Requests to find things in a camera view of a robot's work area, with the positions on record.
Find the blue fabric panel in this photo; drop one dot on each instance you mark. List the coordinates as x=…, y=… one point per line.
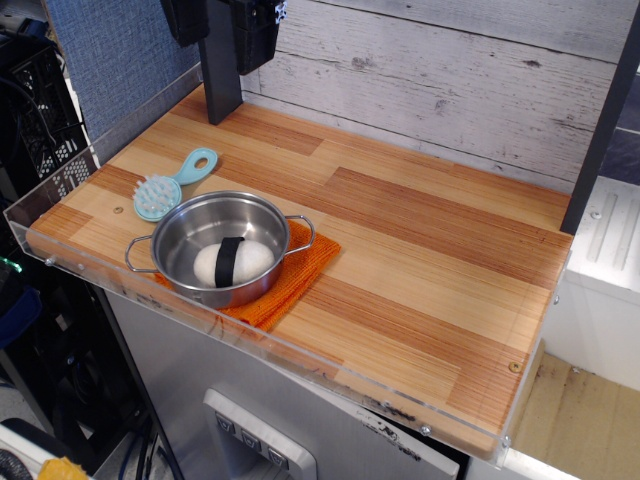
x=119, y=55

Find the clear acrylic table guard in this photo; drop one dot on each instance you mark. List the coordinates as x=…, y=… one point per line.
x=427, y=318

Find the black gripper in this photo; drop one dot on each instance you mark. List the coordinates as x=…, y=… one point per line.
x=254, y=27

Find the white ball with black band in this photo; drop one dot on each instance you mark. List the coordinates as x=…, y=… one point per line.
x=232, y=262

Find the white appliance box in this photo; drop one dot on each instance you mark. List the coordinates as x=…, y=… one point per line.
x=593, y=321

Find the stainless steel pot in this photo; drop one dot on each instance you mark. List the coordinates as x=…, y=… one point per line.
x=209, y=218

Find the light blue hair brush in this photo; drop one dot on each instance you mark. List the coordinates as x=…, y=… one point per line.
x=156, y=195

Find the dark grey post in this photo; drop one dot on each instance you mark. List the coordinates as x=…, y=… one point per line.
x=218, y=64
x=615, y=100

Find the dark grey right post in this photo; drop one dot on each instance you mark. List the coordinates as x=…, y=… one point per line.
x=615, y=100

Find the dark grey left post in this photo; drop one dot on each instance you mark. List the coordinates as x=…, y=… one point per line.
x=218, y=64

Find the black plastic crate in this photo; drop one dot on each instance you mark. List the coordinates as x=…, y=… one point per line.
x=40, y=128

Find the stainless steel cabinet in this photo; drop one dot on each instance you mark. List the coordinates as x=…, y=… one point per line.
x=229, y=415

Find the orange cloth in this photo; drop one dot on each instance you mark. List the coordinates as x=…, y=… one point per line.
x=299, y=272

